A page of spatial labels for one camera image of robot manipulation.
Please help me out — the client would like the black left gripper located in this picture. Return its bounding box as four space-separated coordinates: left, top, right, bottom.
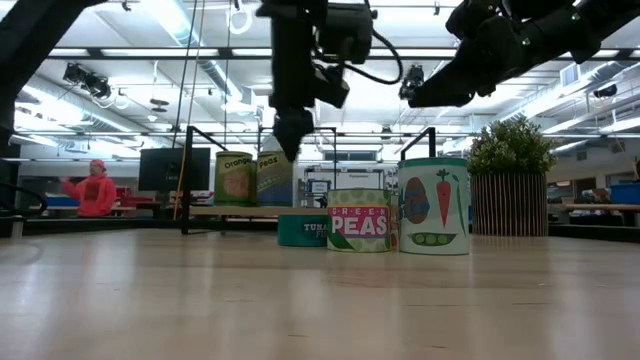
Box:
257 0 351 162

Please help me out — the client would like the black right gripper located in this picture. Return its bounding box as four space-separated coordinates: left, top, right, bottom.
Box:
408 0 551 108

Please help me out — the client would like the tall blue-yellow peas can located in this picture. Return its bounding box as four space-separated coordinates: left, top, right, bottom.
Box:
255 149 295 208

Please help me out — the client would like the tall green orange can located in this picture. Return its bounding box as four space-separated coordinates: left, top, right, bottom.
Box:
214 150 255 208

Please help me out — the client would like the short teal tuna can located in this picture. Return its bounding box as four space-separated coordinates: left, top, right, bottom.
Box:
277 214 330 248

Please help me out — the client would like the green peas can pink label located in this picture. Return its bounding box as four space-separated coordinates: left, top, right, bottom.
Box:
326 188 393 253

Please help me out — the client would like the tall white mixed vegetables can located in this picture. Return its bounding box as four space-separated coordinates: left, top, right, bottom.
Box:
397 156 471 256

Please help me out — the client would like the black ceiling-mounted device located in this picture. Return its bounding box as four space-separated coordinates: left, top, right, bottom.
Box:
398 64 426 101

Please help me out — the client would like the black overhead rig beam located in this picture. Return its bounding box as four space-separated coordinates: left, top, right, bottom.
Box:
47 46 640 62

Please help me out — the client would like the potted plant in ribbed pot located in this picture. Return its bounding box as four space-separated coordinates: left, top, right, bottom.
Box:
464 115 559 238

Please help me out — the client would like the black monitor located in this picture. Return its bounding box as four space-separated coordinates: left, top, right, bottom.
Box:
138 146 212 193

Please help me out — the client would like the wooden background bench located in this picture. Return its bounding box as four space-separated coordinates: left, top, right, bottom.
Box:
564 202 640 212

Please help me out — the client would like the blue plastic bin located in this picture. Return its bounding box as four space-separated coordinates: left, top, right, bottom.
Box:
608 182 640 206

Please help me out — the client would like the person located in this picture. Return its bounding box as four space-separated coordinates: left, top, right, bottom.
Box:
59 158 119 219

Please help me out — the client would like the black ceiling spotlight cluster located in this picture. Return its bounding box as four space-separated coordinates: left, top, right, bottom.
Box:
62 62 113 100

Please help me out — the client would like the wooden shelf with black frame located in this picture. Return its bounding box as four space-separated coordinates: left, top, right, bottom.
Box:
180 125 437 236

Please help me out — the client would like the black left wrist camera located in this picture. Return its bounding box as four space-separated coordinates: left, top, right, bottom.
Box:
317 2 376 66

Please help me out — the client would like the black hanging cable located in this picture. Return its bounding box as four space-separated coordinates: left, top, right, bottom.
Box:
172 0 200 147

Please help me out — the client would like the yellow hanging rope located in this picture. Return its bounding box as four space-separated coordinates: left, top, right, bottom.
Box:
173 0 206 221

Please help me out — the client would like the white hanging cable loop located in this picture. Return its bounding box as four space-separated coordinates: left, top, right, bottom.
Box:
227 4 254 36

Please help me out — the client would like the silver ceiling air duct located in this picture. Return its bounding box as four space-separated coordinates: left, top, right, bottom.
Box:
139 0 256 116

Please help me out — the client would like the black aluminium table frame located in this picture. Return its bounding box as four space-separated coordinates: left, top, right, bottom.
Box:
0 159 640 245

